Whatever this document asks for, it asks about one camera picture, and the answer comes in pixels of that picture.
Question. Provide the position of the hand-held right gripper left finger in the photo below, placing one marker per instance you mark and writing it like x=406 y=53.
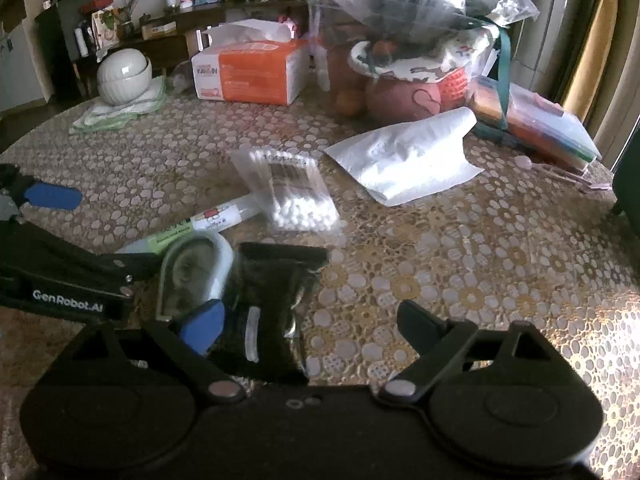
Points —
x=202 y=322

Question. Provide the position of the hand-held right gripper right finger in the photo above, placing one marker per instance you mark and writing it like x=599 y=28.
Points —
x=415 y=325

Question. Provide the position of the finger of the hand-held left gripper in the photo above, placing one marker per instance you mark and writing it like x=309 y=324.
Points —
x=135 y=265
x=52 y=196

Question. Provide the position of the black packet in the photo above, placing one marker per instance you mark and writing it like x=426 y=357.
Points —
x=275 y=300

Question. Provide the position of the white tube with green label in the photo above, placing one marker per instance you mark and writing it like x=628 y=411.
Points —
x=200 y=222

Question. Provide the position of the green and white cloth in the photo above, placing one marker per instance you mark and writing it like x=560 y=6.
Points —
x=125 y=112

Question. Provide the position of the white cabinet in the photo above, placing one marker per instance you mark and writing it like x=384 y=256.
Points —
x=15 y=65

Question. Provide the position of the stacked white ribbed bowls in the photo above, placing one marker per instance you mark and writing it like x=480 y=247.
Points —
x=122 y=75

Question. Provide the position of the dark tall cabinet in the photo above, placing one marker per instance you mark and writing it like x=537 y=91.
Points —
x=55 y=40

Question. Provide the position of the pack of cotton swabs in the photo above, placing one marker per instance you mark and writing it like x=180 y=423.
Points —
x=295 y=195

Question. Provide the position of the white paper towel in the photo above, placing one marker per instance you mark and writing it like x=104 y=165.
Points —
x=410 y=160

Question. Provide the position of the colourful snack box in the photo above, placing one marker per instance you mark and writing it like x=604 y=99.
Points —
x=105 y=27

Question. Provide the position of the pink plastic stick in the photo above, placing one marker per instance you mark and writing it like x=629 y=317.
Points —
x=525 y=162

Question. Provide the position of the small cardboard box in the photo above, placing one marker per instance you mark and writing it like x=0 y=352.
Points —
x=159 y=30

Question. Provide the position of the pink fabric basket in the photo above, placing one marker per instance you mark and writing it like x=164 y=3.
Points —
x=400 y=97

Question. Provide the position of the orange and white tissue box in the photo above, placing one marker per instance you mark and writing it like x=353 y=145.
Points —
x=255 y=70

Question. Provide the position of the dark wooden tv cabinet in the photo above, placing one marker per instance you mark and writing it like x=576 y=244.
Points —
x=200 y=17

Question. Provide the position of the dark chair back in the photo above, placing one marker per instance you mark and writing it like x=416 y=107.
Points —
x=627 y=180

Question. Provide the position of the large clear plastic bag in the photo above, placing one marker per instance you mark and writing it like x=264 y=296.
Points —
x=415 y=0

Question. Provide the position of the yellow and grey curtain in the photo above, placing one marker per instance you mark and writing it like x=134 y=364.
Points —
x=600 y=35

